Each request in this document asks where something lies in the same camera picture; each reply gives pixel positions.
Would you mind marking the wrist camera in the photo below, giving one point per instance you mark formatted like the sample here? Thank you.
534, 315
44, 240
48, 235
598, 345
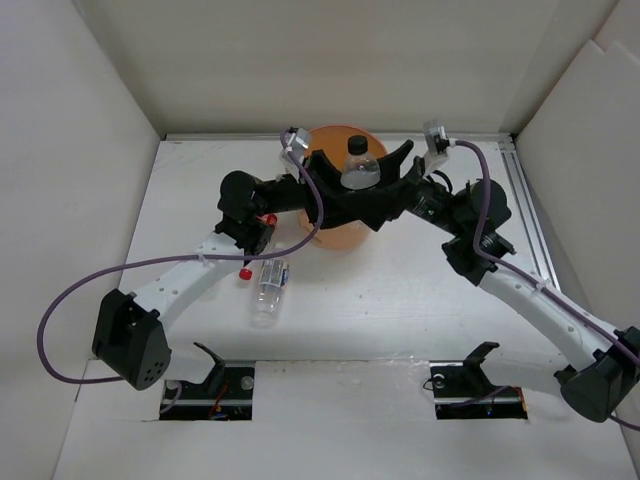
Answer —
436, 137
294, 145

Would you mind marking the orange plastic bin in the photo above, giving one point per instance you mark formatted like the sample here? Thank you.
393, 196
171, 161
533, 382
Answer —
332, 139

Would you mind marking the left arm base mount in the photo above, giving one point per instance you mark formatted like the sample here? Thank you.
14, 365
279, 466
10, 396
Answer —
225, 394

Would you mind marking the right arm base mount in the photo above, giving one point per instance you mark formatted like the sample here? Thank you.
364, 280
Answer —
462, 391

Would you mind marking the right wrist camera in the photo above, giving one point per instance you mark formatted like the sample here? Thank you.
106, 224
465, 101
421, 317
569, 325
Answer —
436, 137

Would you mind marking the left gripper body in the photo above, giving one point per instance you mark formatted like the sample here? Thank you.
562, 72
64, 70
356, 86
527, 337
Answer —
287, 194

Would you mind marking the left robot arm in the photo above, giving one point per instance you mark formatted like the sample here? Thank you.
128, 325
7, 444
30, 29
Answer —
131, 331

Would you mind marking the clear bottle blue white label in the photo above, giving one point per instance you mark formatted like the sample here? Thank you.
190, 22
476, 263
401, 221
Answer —
270, 289

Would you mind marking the clear bottle red label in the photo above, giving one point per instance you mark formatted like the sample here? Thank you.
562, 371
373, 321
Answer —
259, 239

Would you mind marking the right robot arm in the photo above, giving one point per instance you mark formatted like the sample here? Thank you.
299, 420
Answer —
599, 364

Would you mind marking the clear bottle black cap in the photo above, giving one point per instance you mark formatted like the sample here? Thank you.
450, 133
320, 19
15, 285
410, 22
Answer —
359, 167

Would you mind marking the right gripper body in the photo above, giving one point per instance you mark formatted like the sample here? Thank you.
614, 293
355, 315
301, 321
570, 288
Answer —
432, 203

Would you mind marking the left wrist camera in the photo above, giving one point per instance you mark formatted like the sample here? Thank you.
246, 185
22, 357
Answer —
294, 145

